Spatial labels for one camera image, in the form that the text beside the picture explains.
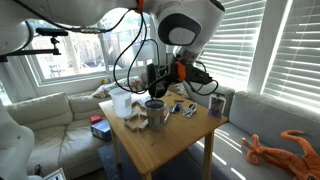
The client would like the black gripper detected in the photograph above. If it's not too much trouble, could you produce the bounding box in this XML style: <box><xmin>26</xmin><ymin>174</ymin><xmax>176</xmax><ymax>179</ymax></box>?
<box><xmin>153</xmin><ymin>59</ymin><xmax>196</xmax><ymax>88</ymax></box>

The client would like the silver metal cup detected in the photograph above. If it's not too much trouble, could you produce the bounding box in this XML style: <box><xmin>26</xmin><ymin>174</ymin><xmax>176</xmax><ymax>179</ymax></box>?
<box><xmin>144</xmin><ymin>98</ymin><xmax>171</xmax><ymax>132</ymax></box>

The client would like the metal spoon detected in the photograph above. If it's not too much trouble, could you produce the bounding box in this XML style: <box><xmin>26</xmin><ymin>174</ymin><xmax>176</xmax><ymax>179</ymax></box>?
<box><xmin>163</xmin><ymin>105</ymin><xmax>176</xmax><ymax>125</ymax></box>

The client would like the clear plastic pitcher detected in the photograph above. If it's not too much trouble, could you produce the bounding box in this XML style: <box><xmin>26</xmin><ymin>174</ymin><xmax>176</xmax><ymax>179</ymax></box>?
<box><xmin>109</xmin><ymin>87</ymin><xmax>134</xmax><ymax>119</ymax></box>

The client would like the wooden block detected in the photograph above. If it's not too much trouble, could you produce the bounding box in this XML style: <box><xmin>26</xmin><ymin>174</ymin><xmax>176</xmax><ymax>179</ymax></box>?
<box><xmin>124</xmin><ymin>120</ymin><xmax>140</xmax><ymax>133</ymax></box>
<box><xmin>137</xmin><ymin>118</ymin><xmax>150</xmax><ymax>132</ymax></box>
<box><xmin>125</xmin><ymin>112</ymin><xmax>140</xmax><ymax>122</ymax></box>

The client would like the colourful floral blanket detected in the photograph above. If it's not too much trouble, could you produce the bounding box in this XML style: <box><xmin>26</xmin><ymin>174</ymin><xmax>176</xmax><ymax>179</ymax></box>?
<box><xmin>92</xmin><ymin>76</ymin><xmax>143</xmax><ymax>100</ymax></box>

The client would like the white window blind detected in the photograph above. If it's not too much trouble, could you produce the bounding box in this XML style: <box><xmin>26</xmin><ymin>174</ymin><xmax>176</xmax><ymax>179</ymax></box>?
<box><xmin>263</xmin><ymin>0</ymin><xmax>320</xmax><ymax>113</ymax></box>
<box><xmin>199</xmin><ymin>0</ymin><xmax>268</xmax><ymax>92</ymax></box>

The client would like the red box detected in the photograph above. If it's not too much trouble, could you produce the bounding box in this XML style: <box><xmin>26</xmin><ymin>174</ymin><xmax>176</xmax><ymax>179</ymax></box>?
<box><xmin>89</xmin><ymin>114</ymin><xmax>104</xmax><ymax>125</ymax></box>

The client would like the white framed glass window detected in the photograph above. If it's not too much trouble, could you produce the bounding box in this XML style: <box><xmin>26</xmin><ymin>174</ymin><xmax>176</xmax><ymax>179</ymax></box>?
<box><xmin>26</xmin><ymin>19</ymin><xmax>158</xmax><ymax>86</ymax></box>

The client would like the blue box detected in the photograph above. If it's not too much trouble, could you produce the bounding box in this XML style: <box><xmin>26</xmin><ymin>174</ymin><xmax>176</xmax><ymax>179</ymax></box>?
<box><xmin>90</xmin><ymin>119</ymin><xmax>113</xmax><ymax>143</ymax></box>

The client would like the wooden table leg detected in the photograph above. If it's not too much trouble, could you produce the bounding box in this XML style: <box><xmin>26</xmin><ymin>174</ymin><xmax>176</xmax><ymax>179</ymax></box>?
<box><xmin>202</xmin><ymin>130</ymin><xmax>216</xmax><ymax>180</ymax></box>
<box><xmin>141</xmin><ymin>170</ymin><xmax>154</xmax><ymax>180</ymax></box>

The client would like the dark blue rug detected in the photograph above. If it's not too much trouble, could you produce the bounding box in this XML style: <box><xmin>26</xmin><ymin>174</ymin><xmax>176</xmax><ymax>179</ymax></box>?
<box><xmin>97</xmin><ymin>141</ymin><xmax>214</xmax><ymax>180</ymax></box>

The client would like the grey fabric sofa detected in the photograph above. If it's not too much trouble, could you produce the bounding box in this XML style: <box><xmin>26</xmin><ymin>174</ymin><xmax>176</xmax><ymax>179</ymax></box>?
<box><xmin>186</xmin><ymin>82</ymin><xmax>320</xmax><ymax>180</ymax></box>

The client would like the white leather sofa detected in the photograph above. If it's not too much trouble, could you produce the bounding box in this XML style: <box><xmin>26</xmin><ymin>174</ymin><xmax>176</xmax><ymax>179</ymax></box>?
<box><xmin>6</xmin><ymin>90</ymin><xmax>116</xmax><ymax>180</ymax></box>

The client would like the white framed board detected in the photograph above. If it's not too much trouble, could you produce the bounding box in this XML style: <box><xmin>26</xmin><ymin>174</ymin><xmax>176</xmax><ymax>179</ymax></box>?
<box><xmin>42</xmin><ymin>167</ymin><xmax>67</xmax><ymax>180</ymax></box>

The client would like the orange octopus plush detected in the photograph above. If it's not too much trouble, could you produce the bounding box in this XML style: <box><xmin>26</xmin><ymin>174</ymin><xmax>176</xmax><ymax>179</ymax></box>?
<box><xmin>241</xmin><ymin>129</ymin><xmax>320</xmax><ymax>180</ymax></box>

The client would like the orange cable strap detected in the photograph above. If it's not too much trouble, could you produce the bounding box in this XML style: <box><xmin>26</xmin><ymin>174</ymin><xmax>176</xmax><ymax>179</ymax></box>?
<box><xmin>134</xmin><ymin>0</ymin><xmax>146</xmax><ymax>14</ymax></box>
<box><xmin>174</xmin><ymin>60</ymin><xmax>187</xmax><ymax>83</ymax></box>

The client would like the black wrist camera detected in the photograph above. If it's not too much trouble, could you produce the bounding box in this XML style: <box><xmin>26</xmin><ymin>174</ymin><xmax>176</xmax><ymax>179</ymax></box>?
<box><xmin>186</xmin><ymin>65</ymin><xmax>214</xmax><ymax>86</ymax></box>

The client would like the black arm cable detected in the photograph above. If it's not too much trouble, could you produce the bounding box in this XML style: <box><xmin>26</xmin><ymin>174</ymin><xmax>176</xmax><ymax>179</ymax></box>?
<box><xmin>13</xmin><ymin>0</ymin><xmax>220</xmax><ymax>98</ymax></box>

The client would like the black camera on stand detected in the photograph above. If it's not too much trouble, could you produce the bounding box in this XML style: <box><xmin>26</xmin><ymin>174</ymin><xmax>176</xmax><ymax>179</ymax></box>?
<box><xmin>0</xmin><ymin>27</ymin><xmax>69</xmax><ymax>64</ymax></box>

